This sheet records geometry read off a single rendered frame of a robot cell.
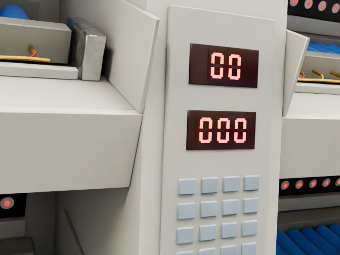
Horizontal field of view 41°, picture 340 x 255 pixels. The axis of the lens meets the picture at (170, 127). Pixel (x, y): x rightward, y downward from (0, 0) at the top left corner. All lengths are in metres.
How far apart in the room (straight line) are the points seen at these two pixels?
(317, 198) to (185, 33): 0.35
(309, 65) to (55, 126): 0.24
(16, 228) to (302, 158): 0.24
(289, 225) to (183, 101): 0.30
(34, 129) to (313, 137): 0.18
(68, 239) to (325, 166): 0.21
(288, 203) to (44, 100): 0.35
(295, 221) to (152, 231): 0.29
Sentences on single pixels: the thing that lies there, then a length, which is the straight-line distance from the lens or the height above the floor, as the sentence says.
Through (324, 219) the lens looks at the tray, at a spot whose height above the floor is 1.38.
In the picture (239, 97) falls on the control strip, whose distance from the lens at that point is 0.26.
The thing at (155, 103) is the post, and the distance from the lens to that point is 0.24.
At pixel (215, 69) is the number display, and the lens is 0.25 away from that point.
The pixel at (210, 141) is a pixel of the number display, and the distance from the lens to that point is 0.25.
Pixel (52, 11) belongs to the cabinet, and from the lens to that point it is 0.44.
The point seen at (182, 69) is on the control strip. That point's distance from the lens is 0.25.
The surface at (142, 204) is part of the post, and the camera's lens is 0.25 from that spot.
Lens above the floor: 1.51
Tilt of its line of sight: 3 degrees down
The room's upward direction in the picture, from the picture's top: 2 degrees clockwise
